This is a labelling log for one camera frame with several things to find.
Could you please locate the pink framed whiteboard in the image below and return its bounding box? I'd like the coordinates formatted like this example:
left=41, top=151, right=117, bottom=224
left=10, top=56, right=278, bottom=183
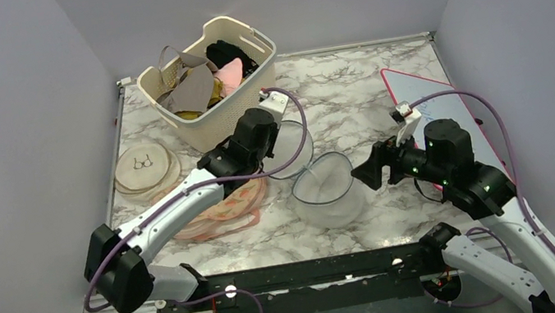
left=380, top=68, right=511, bottom=177

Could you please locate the cream perforated laundry basket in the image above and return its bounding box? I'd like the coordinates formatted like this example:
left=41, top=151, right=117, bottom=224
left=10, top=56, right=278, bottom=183
left=137, top=16, right=278, bottom=152

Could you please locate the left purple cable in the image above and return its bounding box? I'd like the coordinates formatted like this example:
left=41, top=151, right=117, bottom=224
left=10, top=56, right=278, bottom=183
left=55, top=82, right=332, bottom=313

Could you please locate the black garment in basket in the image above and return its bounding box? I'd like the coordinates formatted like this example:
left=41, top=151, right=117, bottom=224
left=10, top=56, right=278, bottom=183
left=205, top=39, right=259, bottom=78

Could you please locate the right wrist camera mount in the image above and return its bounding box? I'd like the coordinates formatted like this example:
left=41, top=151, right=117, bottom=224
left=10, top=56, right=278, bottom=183
left=391, top=101, right=422, bottom=147

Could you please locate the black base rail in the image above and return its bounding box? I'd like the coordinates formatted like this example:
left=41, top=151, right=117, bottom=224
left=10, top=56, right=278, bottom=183
left=156, top=242, right=462, bottom=313

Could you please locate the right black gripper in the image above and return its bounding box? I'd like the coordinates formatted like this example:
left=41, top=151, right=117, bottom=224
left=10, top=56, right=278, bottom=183
left=346, top=119, right=453, bottom=199

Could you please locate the round beige bra wash bag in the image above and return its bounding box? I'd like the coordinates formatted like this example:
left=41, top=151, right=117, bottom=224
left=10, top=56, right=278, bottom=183
left=114, top=142, right=181, bottom=203

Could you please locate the yellow bra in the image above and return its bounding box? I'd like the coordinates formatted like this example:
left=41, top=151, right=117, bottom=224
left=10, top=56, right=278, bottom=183
left=171, top=67, right=223, bottom=120

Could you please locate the pink garment in basket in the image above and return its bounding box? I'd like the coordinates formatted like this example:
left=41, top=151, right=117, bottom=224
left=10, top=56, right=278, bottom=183
left=213, top=58, right=243, bottom=98

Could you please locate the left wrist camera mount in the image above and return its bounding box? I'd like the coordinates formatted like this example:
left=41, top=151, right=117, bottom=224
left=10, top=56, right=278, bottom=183
left=258, top=91, right=290, bottom=126

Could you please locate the floral peach mesh laundry bag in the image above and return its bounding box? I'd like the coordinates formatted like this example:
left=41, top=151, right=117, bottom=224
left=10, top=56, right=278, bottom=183
left=173, top=177, right=268, bottom=242

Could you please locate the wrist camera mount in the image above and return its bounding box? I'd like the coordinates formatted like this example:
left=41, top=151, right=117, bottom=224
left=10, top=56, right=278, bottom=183
left=258, top=91, right=290, bottom=126
left=391, top=101, right=422, bottom=147

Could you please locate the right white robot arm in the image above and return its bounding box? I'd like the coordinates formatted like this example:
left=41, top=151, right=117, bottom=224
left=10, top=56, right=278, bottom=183
left=351, top=119, right=555, bottom=313

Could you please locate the pale pink garment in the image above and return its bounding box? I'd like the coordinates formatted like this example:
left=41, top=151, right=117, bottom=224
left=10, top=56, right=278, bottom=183
left=155, top=45, right=218, bottom=119

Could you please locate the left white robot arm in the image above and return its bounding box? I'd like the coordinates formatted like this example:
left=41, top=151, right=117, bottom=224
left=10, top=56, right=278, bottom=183
left=84, top=103, right=285, bottom=313

